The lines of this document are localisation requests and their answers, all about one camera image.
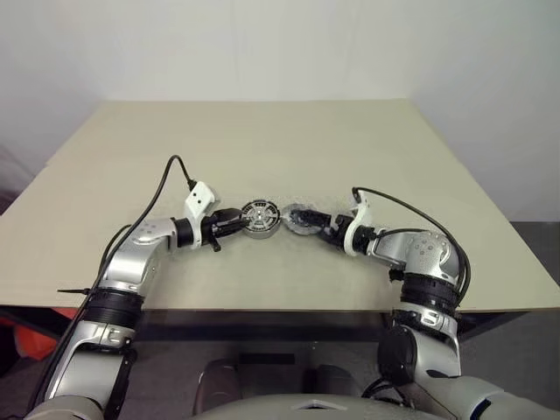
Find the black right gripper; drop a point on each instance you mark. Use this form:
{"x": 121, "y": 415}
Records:
{"x": 334, "y": 232}

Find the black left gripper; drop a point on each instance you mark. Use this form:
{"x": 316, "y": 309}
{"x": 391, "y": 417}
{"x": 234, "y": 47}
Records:
{"x": 214, "y": 232}

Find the black rotor with silver spokes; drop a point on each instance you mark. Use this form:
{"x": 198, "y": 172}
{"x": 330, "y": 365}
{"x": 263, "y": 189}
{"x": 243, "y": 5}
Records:
{"x": 260, "y": 215}

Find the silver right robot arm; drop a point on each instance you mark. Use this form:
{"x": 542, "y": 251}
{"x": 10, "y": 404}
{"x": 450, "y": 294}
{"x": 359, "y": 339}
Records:
{"x": 420, "y": 258}

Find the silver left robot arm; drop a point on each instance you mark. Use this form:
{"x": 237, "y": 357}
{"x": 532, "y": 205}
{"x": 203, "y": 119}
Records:
{"x": 131, "y": 262}

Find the dark rounded shape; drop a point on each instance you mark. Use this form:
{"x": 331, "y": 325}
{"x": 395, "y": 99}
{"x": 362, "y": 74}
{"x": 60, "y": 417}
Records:
{"x": 221, "y": 378}

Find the grey robot torso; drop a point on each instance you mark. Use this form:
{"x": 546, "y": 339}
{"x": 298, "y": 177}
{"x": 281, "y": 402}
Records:
{"x": 302, "y": 404}

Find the red object under table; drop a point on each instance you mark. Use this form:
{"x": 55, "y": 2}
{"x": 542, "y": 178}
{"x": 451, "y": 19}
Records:
{"x": 30, "y": 337}

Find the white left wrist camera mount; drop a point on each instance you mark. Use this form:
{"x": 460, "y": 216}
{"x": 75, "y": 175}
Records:
{"x": 199, "y": 199}

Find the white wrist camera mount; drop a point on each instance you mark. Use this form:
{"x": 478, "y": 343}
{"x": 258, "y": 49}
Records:
{"x": 199, "y": 199}
{"x": 356, "y": 223}

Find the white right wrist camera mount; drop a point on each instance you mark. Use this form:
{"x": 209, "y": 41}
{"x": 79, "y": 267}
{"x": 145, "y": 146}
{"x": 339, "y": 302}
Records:
{"x": 356, "y": 223}

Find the black table frame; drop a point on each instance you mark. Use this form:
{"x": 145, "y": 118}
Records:
{"x": 262, "y": 324}

